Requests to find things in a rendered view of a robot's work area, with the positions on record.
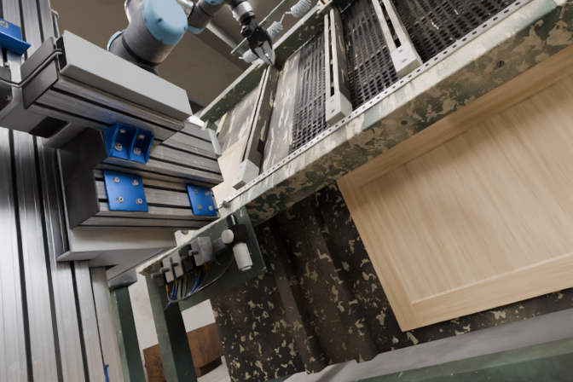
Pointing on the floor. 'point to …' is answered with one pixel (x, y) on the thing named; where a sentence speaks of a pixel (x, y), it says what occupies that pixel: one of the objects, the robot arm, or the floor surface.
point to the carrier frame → (339, 312)
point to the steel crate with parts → (203, 338)
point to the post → (126, 335)
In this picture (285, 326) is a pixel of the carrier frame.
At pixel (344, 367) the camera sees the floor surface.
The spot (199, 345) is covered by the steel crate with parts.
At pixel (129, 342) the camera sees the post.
